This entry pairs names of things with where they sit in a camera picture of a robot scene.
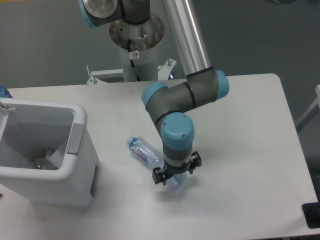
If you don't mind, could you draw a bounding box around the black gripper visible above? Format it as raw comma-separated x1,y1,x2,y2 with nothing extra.
152,151,202,186

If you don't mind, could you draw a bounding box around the white carton box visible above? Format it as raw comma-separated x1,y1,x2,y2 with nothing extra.
45,139,68,170

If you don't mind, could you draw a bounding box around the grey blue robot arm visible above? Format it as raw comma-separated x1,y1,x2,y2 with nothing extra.
78,0,230,184

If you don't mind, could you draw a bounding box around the trash inside bin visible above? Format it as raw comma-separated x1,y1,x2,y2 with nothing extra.
34,150,56,170

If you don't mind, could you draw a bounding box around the white trash can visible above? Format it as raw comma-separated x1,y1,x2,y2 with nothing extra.
0,98,100,206

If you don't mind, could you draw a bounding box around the clear plastic water bottle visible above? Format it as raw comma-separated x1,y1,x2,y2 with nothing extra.
126,135,187,189

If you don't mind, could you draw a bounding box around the black clamp at table edge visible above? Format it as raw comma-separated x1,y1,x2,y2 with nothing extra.
302,202,320,229

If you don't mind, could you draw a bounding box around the blue object at left edge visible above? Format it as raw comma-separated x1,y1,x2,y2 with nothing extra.
0,85,12,98

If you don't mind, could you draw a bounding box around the white pedestal base frame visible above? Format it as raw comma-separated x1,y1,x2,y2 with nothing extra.
86,58,177,85

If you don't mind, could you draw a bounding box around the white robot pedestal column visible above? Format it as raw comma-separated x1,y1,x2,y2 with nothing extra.
109,13,165,79

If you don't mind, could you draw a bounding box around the black cable on pedestal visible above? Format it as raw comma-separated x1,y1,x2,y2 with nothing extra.
126,38,141,82

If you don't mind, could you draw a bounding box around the white frame at right edge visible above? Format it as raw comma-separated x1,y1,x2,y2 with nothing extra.
295,84,320,133

